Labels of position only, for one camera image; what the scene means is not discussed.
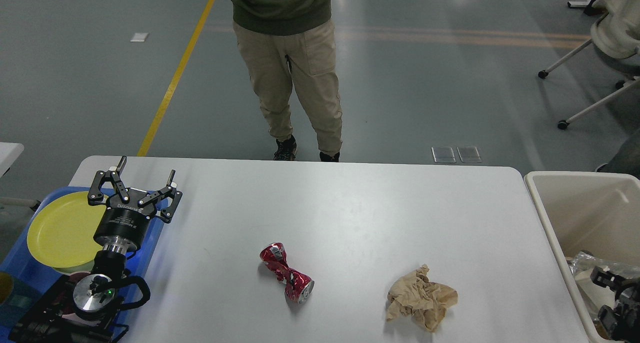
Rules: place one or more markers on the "beige plastic bin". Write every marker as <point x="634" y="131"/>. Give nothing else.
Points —
<point x="588" y="211"/>

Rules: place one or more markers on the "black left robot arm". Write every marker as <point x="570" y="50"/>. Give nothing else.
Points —
<point x="84" y="306"/>

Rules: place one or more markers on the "white side table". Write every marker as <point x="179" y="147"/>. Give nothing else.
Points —
<point x="9" y="153"/>

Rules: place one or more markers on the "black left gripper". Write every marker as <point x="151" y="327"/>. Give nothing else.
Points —
<point x="125" y="223"/>

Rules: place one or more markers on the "person in green sweater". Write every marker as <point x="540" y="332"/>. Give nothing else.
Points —
<point x="288" y="46"/>

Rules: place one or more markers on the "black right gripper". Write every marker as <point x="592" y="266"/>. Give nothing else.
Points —
<point x="626" y="325"/>

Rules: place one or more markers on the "blue plastic tray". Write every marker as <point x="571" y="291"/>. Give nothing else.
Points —
<point x="22" y="265"/>

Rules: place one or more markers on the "crushed red soda can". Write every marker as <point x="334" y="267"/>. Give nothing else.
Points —
<point x="298" y="286"/>

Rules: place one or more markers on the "yellow plastic plate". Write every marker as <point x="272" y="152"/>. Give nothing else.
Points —
<point x="62" y="233"/>

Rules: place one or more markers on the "person in dark clothes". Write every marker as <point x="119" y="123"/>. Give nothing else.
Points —
<point x="626" y="160"/>

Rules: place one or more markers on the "white paper cup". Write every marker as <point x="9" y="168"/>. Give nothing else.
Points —
<point x="594" y="296"/>

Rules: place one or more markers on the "dark teal mug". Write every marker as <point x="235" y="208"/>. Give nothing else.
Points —
<point x="16" y="299"/>

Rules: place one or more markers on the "pale green plate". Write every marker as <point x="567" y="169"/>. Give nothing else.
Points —
<point x="85" y="267"/>

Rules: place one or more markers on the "brown paper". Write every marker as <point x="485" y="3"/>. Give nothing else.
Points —
<point x="414" y="295"/>

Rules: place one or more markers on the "aluminium foil tray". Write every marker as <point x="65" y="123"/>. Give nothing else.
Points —
<point x="584" y="262"/>

